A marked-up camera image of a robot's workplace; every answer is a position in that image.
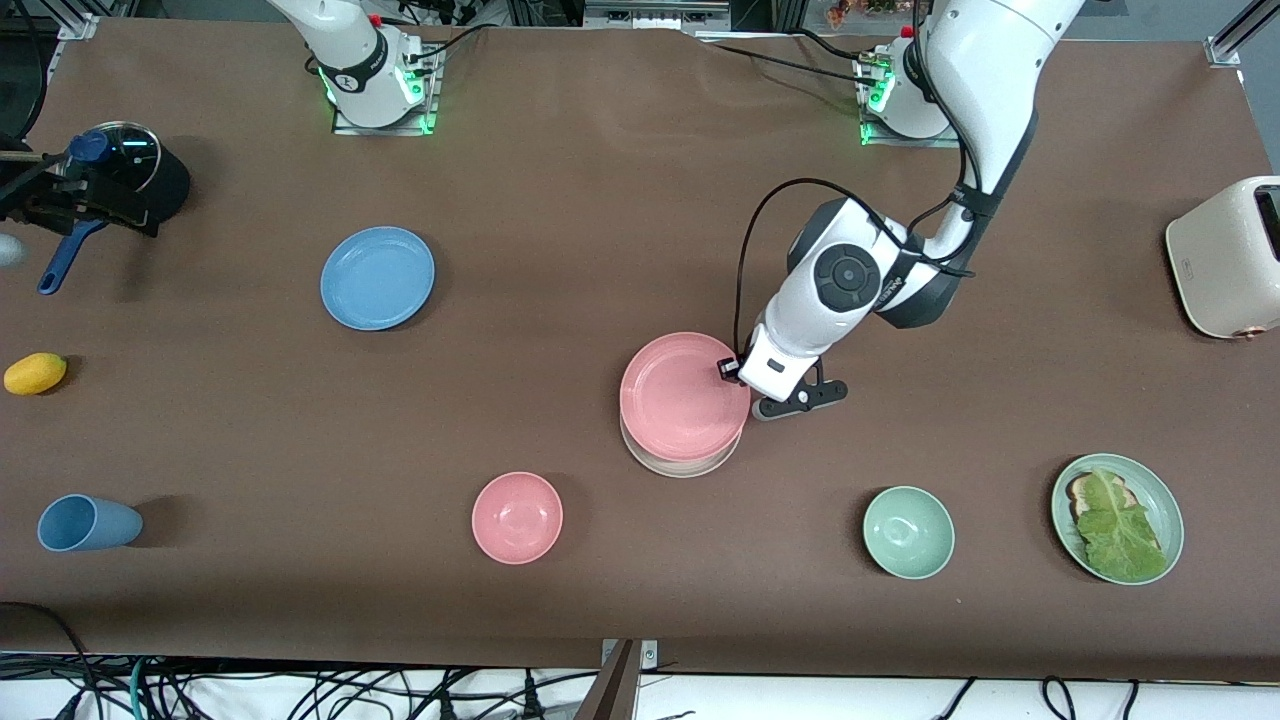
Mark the pink plate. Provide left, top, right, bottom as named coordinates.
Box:
left=619, top=332, right=752, bottom=463

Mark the blue plate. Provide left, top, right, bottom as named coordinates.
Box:
left=320, top=226, right=437, bottom=332

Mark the beige plate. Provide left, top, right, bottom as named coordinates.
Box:
left=622, top=415, right=743, bottom=479

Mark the brown table cover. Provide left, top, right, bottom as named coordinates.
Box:
left=0, top=15, right=1280, bottom=683

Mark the yellow lemon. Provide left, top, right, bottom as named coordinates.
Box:
left=3, top=352, right=69, bottom=396

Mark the green bowl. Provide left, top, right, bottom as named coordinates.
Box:
left=862, top=485, right=956, bottom=581

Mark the pink bowl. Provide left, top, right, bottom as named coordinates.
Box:
left=471, top=471, right=565, bottom=566

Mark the blue plastic cup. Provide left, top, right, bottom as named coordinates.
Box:
left=37, top=494, right=144, bottom=553

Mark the toasted bread slice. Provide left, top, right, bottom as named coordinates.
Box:
left=1065, top=473, right=1137, bottom=523

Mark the colourful toy food pile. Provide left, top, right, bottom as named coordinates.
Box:
left=825, top=0, right=931, bottom=26

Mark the grey metal device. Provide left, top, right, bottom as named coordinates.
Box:
left=585, top=0, right=731, bottom=31

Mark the green lettuce leaf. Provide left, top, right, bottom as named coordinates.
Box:
left=1074, top=466, right=1169, bottom=584

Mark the green plate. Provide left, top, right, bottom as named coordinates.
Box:
left=1050, top=453, right=1186, bottom=587

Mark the beige toaster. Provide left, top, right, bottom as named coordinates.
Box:
left=1165, top=176, right=1280, bottom=341

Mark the black pot with blue handle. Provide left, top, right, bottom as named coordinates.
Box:
left=37, top=120, right=193, bottom=297

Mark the aluminium frame profile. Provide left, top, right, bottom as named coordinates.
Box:
left=55, top=0, right=136, bottom=41
left=1205, top=0, right=1280, bottom=69

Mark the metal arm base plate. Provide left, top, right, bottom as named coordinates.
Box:
left=332, top=45, right=442, bottom=137
left=860, top=60, right=956, bottom=149

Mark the black base cable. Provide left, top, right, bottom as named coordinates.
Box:
left=780, top=28, right=881, bottom=69
left=700, top=38, right=881, bottom=89
left=400, top=20, right=506, bottom=63

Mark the small metal bracket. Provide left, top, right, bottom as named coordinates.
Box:
left=600, top=639, right=660, bottom=673

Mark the dark metal post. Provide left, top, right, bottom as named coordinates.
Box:
left=573, top=640, right=641, bottom=720

